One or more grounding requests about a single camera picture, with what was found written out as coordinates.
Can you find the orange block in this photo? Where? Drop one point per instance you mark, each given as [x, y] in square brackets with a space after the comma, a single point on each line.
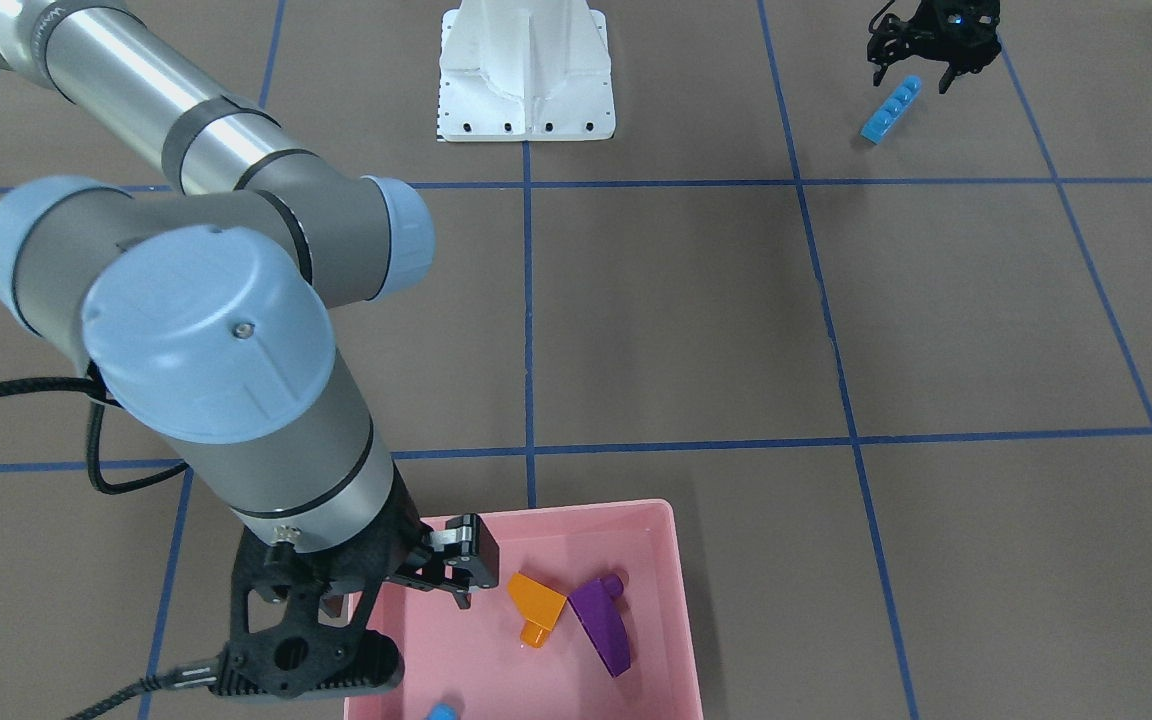
[540, 607]

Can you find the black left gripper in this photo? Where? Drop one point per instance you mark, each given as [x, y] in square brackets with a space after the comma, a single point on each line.
[958, 33]

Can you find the pink plastic box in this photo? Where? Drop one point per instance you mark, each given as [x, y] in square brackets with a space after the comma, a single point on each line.
[475, 661]

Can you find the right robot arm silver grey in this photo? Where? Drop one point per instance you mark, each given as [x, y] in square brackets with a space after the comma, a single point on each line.
[200, 331]

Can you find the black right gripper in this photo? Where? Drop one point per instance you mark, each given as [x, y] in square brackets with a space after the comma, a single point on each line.
[402, 531]

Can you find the white camera stand pillar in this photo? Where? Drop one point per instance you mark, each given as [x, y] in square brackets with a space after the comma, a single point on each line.
[525, 71]

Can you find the purple block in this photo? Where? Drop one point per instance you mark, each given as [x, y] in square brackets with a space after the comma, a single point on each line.
[595, 606]

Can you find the long blue block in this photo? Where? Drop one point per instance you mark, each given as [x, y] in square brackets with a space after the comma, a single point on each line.
[881, 122]

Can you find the small blue block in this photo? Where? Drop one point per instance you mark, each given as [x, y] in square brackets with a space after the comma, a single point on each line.
[442, 711]

